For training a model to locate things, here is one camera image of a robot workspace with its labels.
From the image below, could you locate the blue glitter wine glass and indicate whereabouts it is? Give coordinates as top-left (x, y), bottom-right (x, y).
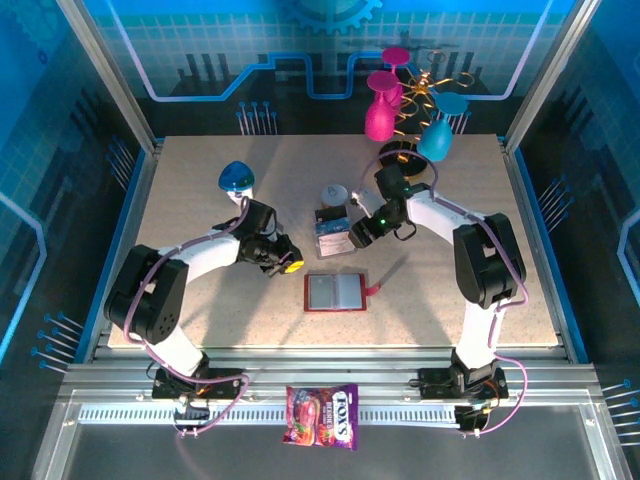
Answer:
top-left (416, 92), bottom-right (470, 163)

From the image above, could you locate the aluminium front frame rail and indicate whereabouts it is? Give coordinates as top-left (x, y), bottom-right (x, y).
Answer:
top-left (58, 344), bottom-right (604, 404)

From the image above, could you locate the black cable junction box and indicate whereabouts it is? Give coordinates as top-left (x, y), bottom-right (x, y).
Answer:
top-left (172, 403), bottom-right (211, 427)
top-left (454, 404), bottom-right (490, 434)

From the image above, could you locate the red leather card holder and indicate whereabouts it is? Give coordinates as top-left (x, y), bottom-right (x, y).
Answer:
top-left (303, 272), bottom-right (382, 314)

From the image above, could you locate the pink glitter wine glass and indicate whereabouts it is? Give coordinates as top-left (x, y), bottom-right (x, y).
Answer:
top-left (363, 70), bottom-right (404, 142)
top-left (382, 46), bottom-right (412, 109)

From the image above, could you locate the aluminium side rail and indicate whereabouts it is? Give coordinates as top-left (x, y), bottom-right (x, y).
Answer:
top-left (89, 139), bottom-right (166, 361)
top-left (499, 137), bottom-right (572, 361)

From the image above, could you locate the blue card with white logo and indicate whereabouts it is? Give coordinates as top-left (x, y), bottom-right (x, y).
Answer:
top-left (313, 219), bottom-right (350, 237)

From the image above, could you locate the aluminium frame post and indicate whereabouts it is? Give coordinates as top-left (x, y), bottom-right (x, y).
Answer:
top-left (54, 0), bottom-right (164, 154)
top-left (502, 0), bottom-right (604, 154)

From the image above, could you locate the white slotted cable duct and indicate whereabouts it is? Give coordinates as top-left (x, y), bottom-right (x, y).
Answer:
top-left (77, 402), bottom-right (464, 427)

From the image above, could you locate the white bottle with blue cap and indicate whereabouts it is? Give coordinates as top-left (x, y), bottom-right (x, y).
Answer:
top-left (218, 160), bottom-right (256, 204)

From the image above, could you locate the purple Fox's candy bag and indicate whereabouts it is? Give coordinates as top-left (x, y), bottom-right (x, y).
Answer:
top-left (282, 383), bottom-right (360, 452)

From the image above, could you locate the gold wire glass rack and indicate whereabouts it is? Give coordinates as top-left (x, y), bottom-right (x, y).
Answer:
top-left (377, 47), bottom-right (476, 181)

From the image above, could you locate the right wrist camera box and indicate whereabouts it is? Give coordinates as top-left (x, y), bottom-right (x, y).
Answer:
top-left (351, 188), bottom-right (382, 217)

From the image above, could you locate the plain grey card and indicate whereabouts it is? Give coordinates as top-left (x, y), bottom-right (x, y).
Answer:
top-left (308, 276), bottom-right (335, 308)

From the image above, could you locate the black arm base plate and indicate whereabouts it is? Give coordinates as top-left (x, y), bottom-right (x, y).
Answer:
top-left (417, 367), bottom-right (510, 401)
top-left (151, 368), bottom-right (246, 401)

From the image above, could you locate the clear acrylic tiered card stand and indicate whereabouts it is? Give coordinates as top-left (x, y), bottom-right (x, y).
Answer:
top-left (313, 205), bottom-right (357, 260)

